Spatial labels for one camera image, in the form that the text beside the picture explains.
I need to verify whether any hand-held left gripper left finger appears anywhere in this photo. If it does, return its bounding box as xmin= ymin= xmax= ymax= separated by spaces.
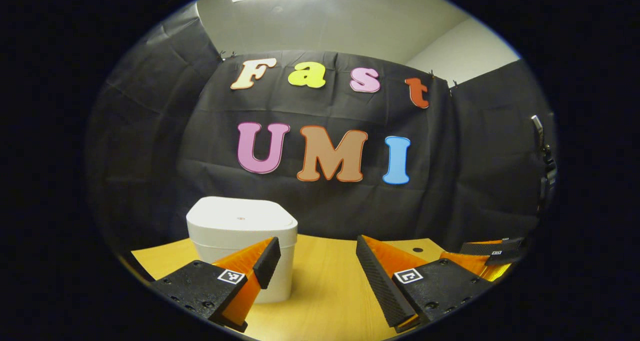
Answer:
xmin=150 ymin=236 xmax=282 ymax=333

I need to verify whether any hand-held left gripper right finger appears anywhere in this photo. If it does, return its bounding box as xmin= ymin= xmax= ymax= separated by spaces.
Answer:
xmin=356 ymin=234 xmax=496 ymax=334

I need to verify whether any white desktop garbage bin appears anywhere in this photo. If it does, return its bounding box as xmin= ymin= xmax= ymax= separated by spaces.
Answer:
xmin=186 ymin=196 xmax=299 ymax=304

